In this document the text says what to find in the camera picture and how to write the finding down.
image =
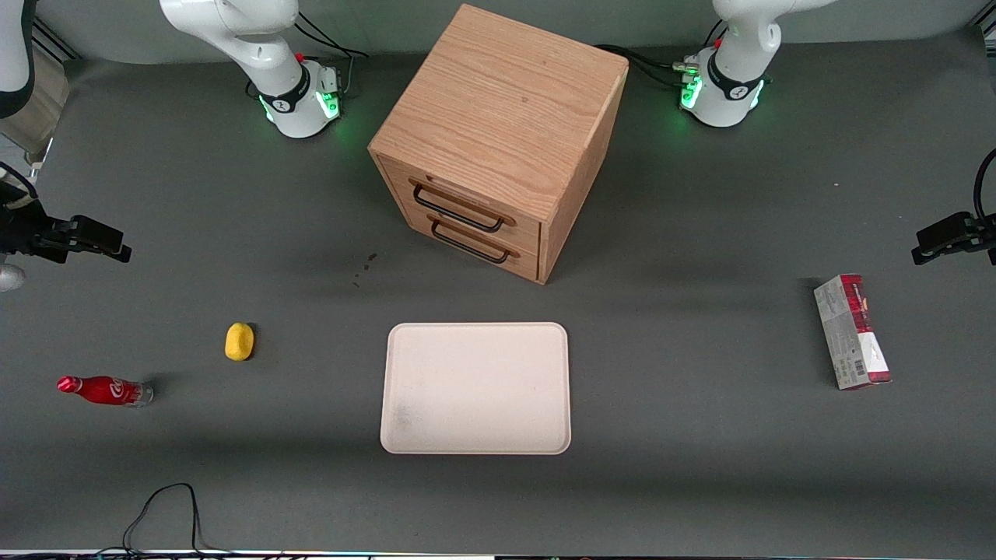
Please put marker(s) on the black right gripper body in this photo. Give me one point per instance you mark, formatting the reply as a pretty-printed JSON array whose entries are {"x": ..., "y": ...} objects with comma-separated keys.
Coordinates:
[{"x": 23, "y": 229}]

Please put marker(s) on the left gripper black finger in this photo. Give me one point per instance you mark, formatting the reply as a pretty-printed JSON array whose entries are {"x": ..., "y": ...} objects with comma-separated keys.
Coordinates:
[{"x": 941, "y": 237}]

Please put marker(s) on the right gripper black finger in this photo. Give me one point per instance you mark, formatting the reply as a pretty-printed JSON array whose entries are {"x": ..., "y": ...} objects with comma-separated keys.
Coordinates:
[{"x": 97, "y": 237}]

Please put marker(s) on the red coke bottle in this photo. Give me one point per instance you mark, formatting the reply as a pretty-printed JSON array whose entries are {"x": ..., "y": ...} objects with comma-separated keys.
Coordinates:
[{"x": 105, "y": 390}]

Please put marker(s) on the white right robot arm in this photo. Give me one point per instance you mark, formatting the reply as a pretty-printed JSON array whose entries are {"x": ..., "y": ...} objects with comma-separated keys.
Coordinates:
[{"x": 264, "y": 47}]

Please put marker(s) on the white rectangular tray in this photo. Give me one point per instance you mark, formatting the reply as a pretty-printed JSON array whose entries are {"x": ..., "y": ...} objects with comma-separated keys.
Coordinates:
[{"x": 482, "y": 389}]

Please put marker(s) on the red plaid carton box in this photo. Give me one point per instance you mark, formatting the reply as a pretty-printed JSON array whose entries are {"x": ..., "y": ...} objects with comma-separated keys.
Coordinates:
[{"x": 852, "y": 334}]

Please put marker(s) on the yellow lemon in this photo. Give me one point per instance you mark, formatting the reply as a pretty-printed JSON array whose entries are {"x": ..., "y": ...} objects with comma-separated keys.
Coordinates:
[{"x": 240, "y": 342}]

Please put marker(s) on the wooden drawer cabinet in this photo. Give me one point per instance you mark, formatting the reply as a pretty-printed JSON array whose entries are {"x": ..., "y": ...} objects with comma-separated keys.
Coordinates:
[{"x": 506, "y": 101}]

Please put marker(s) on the aluminium frame rail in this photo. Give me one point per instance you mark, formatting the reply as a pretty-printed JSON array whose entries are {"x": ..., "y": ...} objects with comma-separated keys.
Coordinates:
[
  {"x": 56, "y": 39},
  {"x": 988, "y": 35}
]

